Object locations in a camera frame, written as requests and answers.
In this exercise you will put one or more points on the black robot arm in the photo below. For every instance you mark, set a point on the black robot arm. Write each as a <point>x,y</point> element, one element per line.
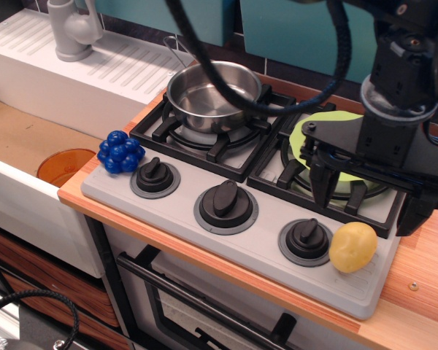
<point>402,88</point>

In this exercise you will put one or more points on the white toy sink unit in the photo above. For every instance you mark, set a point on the white toy sink unit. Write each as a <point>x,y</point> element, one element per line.
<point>48,105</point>

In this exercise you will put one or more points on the black right stove knob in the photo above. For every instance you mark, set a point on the black right stove knob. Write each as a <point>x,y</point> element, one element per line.
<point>305,242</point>

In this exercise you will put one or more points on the black right burner grate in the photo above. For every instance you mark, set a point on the black right burner grate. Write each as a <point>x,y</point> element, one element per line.
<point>279,174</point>

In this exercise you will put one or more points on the black left stove knob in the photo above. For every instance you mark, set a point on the black left stove knob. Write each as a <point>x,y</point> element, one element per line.
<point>155,179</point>

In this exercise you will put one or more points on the teal wall cabinet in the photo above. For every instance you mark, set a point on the teal wall cabinet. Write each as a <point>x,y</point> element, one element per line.
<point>300,35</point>

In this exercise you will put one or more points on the yellow toy potato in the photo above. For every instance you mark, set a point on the yellow toy potato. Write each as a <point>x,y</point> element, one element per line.
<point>352,247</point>

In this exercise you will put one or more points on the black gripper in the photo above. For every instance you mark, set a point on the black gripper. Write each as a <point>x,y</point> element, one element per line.
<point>399,157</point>

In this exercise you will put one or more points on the orange plastic bowl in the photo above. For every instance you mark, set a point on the orange plastic bowl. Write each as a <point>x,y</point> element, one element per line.
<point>62,166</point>

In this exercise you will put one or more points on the black stove knob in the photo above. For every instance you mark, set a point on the black stove knob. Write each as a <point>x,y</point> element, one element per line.
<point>155,179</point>
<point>226,209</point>
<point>305,242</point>

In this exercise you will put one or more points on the blue toy blueberry cluster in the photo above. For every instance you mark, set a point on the blue toy blueberry cluster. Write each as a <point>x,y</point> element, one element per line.
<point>119,153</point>

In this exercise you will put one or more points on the black left burner grate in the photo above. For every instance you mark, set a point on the black left burner grate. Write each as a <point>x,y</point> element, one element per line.
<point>231,154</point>

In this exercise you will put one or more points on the wooden drawer front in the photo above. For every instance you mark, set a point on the wooden drawer front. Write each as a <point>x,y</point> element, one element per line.
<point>23,266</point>

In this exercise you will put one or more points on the stainless steel pot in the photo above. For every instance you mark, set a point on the stainless steel pot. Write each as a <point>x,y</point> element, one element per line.
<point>199,106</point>

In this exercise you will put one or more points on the grey toy stove top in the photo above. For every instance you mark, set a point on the grey toy stove top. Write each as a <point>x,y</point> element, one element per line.
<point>256,248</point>

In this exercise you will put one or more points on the black middle stove knob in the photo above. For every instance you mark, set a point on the black middle stove knob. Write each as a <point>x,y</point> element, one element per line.
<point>226,209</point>

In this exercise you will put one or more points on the green plastic plate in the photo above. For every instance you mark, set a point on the green plastic plate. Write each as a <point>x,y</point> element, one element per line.
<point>297,138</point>

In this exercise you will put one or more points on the black burner grate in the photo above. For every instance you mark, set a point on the black burner grate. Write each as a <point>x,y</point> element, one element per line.
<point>279,174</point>
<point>231,154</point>

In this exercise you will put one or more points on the oven door with handle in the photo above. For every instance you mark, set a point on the oven door with handle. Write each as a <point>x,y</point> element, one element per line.
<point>194,322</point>

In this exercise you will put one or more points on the grey toy faucet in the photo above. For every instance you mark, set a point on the grey toy faucet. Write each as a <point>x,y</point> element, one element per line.
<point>74,33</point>

